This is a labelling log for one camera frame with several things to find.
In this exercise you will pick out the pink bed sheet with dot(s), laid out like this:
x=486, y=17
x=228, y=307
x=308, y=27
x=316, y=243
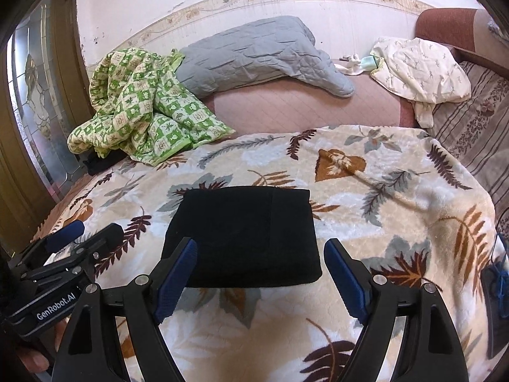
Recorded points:
x=298, y=107

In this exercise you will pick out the black shoe blue laces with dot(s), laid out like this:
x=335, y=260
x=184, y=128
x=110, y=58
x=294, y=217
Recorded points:
x=495, y=298

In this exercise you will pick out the white socks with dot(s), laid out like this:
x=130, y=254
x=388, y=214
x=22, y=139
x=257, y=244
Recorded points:
x=350, y=65

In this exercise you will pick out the black pants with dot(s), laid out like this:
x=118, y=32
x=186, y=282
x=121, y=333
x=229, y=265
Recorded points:
x=242, y=234

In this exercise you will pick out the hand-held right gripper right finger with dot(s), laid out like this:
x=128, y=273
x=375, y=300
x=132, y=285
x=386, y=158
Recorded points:
x=346, y=278

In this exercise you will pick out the grey quilted pillow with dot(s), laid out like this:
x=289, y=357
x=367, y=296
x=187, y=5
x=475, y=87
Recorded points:
x=254, y=55

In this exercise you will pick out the patterned glass door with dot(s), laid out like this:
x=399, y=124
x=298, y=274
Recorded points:
x=35, y=107

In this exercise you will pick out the person's left hand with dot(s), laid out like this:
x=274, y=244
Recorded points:
x=35, y=362

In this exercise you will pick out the brown sofa armrest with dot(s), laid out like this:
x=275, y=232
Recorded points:
x=449, y=26

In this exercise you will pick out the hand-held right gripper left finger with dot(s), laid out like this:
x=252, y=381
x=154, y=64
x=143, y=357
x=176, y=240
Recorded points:
x=179, y=278

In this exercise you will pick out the striped floral cushion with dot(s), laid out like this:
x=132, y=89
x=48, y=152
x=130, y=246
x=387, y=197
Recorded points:
x=473, y=127

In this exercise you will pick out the pale green bottle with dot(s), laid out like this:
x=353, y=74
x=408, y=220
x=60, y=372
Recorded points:
x=368, y=63

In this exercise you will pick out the black cloth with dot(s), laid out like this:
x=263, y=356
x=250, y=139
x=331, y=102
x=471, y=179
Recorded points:
x=97, y=163

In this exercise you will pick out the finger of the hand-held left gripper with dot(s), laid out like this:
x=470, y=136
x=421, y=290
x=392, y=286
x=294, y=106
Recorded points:
x=105, y=235
x=65, y=234

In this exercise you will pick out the leaf print fleece blanket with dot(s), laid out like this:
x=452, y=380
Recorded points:
x=397, y=227

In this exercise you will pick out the cream printed cloth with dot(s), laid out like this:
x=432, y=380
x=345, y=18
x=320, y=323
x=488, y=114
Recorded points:
x=421, y=71

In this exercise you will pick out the green checked quilt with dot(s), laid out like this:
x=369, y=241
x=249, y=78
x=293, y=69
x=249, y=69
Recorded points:
x=139, y=111

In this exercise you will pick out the brown ruffled bedspread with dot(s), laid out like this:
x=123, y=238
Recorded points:
x=59, y=211

